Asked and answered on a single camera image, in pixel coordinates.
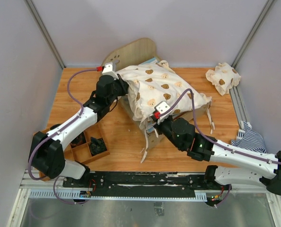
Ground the large bear print cushion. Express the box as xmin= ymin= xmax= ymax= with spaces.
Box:
xmin=119 ymin=61 xmax=215 ymax=133

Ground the wooden pet bed frame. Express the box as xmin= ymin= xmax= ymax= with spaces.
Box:
xmin=103 ymin=38 xmax=207 ymax=152

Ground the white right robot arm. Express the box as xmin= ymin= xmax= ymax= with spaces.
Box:
xmin=152 ymin=116 xmax=281 ymax=196

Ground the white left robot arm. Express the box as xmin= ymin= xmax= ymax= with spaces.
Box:
xmin=28 ymin=74 xmax=129 ymax=187

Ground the blue striped mattress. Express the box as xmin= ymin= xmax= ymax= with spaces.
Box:
xmin=139 ymin=58 xmax=160 ymax=69

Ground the black item in tray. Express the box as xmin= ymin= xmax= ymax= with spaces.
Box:
xmin=89 ymin=137 xmax=107 ymax=156

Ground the wooden divided tray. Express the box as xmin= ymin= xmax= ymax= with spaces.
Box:
xmin=32 ymin=124 xmax=110 ymax=181

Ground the small bear print pillow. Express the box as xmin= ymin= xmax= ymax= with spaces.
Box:
xmin=205 ymin=62 xmax=241 ymax=96

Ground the blue striped cloth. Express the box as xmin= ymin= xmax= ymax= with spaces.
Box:
xmin=231 ymin=121 xmax=267 ymax=153

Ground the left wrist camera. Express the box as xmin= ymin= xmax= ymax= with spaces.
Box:
xmin=101 ymin=62 xmax=118 ymax=79

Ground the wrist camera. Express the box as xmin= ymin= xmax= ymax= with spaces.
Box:
xmin=101 ymin=62 xmax=118 ymax=79
xmin=153 ymin=101 xmax=170 ymax=120

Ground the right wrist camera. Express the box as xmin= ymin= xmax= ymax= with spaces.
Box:
xmin=153 ymin=101 xmax=170 ymax=120

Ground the coiled black cable in tray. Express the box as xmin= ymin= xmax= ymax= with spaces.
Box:
xmin=70 ymin=132 xmax=86 ymax=148

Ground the aluminium side rail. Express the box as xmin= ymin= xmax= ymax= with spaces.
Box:
xmin=229 ymin=87 xmax=250 ymax=129

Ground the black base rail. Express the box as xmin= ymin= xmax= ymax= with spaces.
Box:
xmin=62 ymin=170 xmax=233 ymax=198

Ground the white slotted cable duct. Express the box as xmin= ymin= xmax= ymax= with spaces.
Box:
xmin=26 ymin=189 xmax=209 ymax=203

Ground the left aluminium frame post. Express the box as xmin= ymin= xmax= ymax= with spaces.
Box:
xmin=24 ymin=0 xmax=66 ymax=69

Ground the aluminium frame post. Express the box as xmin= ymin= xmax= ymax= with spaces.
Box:
xmin=24 ymin=0 xmax=66 ymax=69
xmin=231 ymin=0 xmax=277 ymax=69

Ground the right aluminium frame post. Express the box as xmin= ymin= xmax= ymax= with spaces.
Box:
xmin=231 ymin=0 xmax=277 ymax=69

